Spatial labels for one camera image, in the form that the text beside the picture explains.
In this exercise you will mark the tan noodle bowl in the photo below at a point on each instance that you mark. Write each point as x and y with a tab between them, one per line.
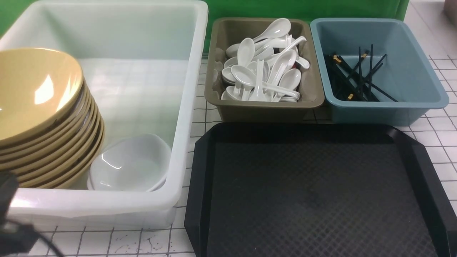
38	86

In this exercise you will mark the olive green spoon bin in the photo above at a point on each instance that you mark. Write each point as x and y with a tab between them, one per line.
231	30

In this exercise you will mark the white dish in tub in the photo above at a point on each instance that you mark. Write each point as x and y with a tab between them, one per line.
90	186

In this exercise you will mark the small white sauce dish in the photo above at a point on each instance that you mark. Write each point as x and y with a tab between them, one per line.
138	164

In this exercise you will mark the large white plastic tub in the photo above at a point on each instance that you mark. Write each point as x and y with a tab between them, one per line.
141	61

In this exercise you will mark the pile of black chopsticks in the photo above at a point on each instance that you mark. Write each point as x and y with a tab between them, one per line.
355	83

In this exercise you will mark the black plastic serving tray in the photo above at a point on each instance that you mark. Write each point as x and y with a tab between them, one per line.
316	190

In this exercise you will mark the blue chopstick bin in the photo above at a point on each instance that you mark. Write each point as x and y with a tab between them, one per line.
406	73

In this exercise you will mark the stack of tan bowls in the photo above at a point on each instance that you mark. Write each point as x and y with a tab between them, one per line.
49	145

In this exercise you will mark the pile of white spoons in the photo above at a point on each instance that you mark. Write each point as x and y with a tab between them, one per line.
267	67

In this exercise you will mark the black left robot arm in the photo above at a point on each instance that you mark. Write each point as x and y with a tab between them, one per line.
15	237

